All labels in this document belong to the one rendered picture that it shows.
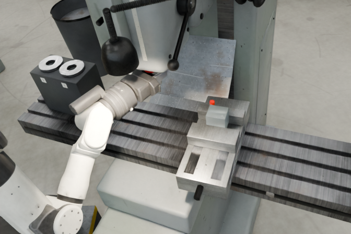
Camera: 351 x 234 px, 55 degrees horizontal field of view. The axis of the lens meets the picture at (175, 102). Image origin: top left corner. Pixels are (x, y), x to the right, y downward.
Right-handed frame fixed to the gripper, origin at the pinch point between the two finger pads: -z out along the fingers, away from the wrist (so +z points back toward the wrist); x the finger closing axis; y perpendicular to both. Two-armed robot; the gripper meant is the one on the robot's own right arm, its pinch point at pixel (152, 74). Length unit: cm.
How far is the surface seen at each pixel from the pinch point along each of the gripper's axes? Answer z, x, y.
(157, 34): 5.3, -11.2, -20.3
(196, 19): -13.4, -7.4, -14.1
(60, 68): 11.4, 36.4, 5.6
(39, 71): 16.1, 43.7, 6.9
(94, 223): 29, 32, 88
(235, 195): -33, -8, 103
